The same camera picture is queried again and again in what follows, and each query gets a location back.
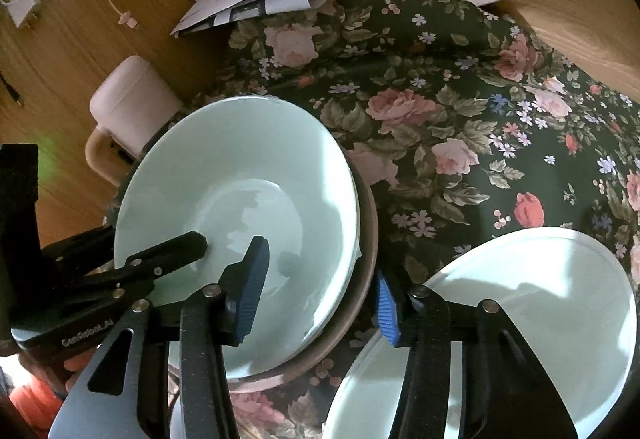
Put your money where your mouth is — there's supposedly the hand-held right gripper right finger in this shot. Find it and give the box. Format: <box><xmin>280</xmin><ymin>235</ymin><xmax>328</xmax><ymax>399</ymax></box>
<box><xmin>376</xmin><ymin>269</ymin><xmax>573</xmax><ymax>439</ymax></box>

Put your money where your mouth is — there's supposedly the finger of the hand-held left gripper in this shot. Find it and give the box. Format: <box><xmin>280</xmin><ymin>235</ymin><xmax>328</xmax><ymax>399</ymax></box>
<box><xmin>42</xmin><ymin>224</ymin><xmax>118</xmax><ymax>281</ymax></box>
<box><xmin>80</xmin><ymin>231</ymin><xmax>208</xmax><ymax>296</ymax></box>

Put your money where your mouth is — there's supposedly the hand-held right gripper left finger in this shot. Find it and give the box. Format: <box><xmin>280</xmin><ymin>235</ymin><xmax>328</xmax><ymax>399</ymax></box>
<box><xmin>47</xmin><ymin>235</ymin><xmax>271</xmax><ymax>439</ymax></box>

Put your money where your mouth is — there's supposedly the brown plate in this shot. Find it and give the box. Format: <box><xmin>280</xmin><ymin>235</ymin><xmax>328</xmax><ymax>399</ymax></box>
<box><xmin>227</xmin><ymin>169</ymin><xmax>380</xmax><ymax>387</ymax></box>

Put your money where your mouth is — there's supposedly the mint green plate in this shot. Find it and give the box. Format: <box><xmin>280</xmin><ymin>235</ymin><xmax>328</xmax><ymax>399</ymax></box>
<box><xmin>114</xmin><ymin>95</ymin><xmax>362</xmax><ymax>380</ymax></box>

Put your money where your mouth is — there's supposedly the mint green bowl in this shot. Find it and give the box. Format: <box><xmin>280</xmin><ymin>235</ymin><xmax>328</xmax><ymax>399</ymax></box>
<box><xmin>320</xmin><ymin>227</ymin><xmax>638</xmax><ymax>439</ymax></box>

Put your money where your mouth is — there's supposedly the person's left forearm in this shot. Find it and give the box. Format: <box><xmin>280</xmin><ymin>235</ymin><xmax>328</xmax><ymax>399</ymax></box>
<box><xmin>10</xmin><ymin>369</ymin><xmax>66</xmax><ymax>426</ymax></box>

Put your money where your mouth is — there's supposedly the person's left hand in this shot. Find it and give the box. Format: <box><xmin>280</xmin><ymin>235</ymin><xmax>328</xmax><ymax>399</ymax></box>
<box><xmin>62</xmin><ymin>353</ymin><xmax>98</xmax><ymax>390</ymax></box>

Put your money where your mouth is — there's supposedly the dark floral tablecloth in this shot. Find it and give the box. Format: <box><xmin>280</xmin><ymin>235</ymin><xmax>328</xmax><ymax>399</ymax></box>
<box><xmin>102</xmin><ymin>0</ymin><xmax>640</xmax><ymax>439</ymax></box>

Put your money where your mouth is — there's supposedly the white charger plug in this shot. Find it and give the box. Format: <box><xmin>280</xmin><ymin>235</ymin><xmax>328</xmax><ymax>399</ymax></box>
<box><xmin>0</xmin><ymin>0</ymin><xmax>43</xmax><ymax>30</ymax></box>

